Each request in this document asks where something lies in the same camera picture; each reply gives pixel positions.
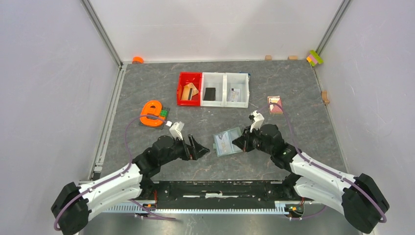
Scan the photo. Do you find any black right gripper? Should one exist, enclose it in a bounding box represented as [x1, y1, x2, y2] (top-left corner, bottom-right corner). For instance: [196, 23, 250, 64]
[232, 125, 274, 155]

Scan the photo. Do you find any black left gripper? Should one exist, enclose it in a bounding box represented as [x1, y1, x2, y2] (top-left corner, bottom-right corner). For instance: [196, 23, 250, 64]
[159, 134, 209, 165]

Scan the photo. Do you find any silver credit card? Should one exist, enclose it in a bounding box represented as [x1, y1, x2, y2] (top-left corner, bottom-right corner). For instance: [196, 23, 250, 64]
[227, 88, 241, 102]

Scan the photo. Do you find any gold credit card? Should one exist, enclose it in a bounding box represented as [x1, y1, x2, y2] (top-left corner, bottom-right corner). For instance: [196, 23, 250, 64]
[193, 85, 199, 96]
[181, 83, 195, 100]

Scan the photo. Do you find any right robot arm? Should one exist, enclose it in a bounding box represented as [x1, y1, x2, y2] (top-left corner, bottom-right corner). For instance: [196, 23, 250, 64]
[232, 124, 390, 234]

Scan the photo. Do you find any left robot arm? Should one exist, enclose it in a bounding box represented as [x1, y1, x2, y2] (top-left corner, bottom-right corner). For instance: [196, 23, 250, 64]
[51, 135, 210, 235]

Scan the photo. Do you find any red playing card box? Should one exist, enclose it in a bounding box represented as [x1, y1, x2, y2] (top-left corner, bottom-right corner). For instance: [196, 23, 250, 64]
[267, 96, 283, 114]

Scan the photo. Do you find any black card in bin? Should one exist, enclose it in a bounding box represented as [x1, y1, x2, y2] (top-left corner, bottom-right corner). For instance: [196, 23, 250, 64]
[203, 87, 216, 101]

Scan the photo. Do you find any green toy brick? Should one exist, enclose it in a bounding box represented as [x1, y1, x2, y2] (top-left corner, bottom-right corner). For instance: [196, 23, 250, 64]
[159, 109, 168, 118]

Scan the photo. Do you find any white bin left compartment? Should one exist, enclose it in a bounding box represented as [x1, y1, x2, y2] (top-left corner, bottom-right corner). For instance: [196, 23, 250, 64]
[200, 72, 225, 107]

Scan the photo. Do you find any white bin compartment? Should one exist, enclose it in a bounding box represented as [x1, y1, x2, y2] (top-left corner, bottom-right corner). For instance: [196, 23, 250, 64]
[200, 72, 225, 107]
[224, 73, 250, 108]

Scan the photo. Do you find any white bin right compartment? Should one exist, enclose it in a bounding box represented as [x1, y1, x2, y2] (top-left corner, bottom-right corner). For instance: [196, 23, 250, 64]
[224, 73, 250, 108]

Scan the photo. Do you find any orange curved toy track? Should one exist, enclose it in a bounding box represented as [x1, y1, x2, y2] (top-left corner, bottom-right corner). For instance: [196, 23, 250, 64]
[139, 100, 168, 128]

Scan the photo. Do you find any red plastic bin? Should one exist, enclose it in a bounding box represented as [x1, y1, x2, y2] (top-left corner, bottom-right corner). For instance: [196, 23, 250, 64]
[176, 72, 202, 106]

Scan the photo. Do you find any wooden arch block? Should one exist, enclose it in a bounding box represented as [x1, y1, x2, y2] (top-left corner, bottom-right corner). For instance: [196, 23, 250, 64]
[321, 91, 330, 105]

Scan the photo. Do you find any orange tape roll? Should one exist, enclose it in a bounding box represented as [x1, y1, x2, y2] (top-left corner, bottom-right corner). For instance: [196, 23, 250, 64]
[132, 56, 144, 64]

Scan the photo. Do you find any multicolour toy brick stack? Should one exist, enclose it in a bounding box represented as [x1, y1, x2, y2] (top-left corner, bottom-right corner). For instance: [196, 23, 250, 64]
[306, 50, 323, 67]

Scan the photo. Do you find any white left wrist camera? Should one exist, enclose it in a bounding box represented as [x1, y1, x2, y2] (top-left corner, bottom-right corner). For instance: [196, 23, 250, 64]
[166, 121, 184, 141]

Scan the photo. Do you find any grey studded base plate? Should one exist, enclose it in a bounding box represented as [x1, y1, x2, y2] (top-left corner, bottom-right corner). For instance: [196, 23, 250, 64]
[138, 106, 170, 129]

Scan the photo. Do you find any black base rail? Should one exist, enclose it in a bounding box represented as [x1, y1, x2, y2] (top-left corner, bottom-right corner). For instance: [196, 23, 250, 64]
[136, 180, 307, 202]

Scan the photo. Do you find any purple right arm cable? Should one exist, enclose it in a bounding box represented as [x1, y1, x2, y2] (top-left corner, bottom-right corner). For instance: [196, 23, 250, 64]
[257, 102, 388, 224]

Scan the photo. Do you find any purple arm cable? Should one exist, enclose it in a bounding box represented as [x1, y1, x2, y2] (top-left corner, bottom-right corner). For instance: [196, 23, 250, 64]
[53, 115, 177, 232]
[257, 102, 388, 224]

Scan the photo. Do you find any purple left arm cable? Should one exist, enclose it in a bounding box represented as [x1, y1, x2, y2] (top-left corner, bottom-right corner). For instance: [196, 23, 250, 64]
[53, 115, 177, 232]

